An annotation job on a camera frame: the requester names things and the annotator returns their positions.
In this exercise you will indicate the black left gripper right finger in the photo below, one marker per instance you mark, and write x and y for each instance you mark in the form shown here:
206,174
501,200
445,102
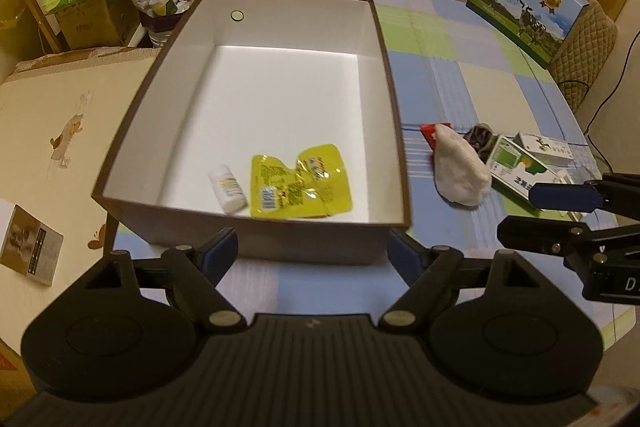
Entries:
428,272

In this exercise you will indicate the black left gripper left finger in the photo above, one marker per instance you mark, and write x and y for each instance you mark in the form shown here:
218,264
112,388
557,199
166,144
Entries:
194,274

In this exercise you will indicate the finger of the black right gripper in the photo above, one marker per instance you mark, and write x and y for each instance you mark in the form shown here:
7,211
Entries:
565,197
564,239

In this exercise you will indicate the white long medicine box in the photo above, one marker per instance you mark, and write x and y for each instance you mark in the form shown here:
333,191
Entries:
550,151

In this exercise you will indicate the dark grey sock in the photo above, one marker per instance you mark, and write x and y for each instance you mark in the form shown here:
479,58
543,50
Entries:
482,140

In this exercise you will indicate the white knitted sock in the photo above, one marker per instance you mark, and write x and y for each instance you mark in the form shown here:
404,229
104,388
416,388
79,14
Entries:
459,174

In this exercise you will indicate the red candy packet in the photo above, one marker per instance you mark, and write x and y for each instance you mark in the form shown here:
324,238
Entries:
429,132

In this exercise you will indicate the green white medicine box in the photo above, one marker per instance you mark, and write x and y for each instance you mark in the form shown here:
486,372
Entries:
518,170

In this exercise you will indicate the small white pill bottle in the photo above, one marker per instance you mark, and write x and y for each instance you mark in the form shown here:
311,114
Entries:
227,190

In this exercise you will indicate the checkered bed sheet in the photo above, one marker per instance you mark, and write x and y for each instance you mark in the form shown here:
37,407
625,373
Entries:
448,65

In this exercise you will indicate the yellow foil pouch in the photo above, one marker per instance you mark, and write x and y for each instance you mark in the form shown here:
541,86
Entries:
316,187

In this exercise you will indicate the quilted tan chair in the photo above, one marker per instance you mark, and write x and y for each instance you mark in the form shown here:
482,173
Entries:
581,59

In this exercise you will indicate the small photo box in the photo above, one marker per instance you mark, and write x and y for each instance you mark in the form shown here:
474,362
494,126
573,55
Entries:
28,246

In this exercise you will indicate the brown white cardboard box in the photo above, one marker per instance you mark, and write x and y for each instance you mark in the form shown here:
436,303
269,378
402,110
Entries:
245,78

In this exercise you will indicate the blue green milk carton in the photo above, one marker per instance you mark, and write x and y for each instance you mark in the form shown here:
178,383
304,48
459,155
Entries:
538,27

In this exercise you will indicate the cream cartoon mattress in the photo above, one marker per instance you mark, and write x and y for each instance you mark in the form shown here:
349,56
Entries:
57,124

